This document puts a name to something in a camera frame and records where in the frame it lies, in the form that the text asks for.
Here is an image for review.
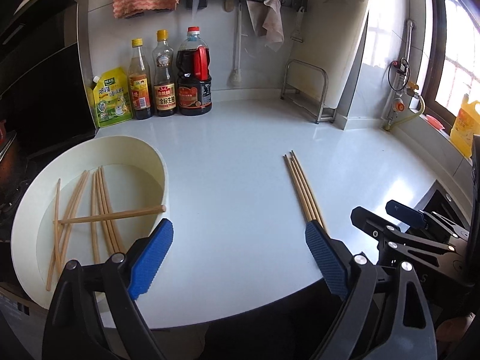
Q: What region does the white round basin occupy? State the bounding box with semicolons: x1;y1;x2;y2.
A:
10;136;168;309

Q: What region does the long curved wooden chopstick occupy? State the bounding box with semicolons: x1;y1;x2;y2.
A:
97;166;125;253

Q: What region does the right hand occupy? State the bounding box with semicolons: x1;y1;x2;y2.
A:
435;313;475;343

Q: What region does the wooden chopstick on counter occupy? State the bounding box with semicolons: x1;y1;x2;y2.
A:
290;150;328;231
284;154;312;222
287;153;319;222

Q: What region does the yellow oil jug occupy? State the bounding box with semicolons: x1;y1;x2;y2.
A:
450;94;480;158

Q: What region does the gas valve with orange knob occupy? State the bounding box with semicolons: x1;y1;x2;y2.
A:
383;96;405;131

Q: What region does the yellow green refill pouch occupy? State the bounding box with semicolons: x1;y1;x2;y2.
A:
93;67;134;128

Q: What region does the clear vinegar bottle yellow cap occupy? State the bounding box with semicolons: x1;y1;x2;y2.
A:
152;29;176;117

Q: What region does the steel cutting board rack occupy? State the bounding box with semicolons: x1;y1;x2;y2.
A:
280;58;337;125

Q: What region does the black range hood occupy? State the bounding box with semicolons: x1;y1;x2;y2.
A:
1;0;97;157

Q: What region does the amber oil bottle yellow cap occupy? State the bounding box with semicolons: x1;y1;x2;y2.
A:
128;38;152;119

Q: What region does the large dark soy sauce bottle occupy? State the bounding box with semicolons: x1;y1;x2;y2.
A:
176;26;212;116

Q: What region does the white cutting board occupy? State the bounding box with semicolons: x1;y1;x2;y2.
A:
289;0;368;108

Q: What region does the hanging metal peeler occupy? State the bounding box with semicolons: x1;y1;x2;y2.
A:
290;7;305;43

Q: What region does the beige hanging rag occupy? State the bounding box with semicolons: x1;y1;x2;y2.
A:
247;0;284;52

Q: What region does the yellow gas hose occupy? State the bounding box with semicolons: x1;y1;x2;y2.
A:
381;82;427;132

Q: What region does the black cable loop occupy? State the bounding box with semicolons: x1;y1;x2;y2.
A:
387;58;411;93

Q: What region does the white long-handled brush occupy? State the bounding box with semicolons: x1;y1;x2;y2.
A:
229;2;242;87

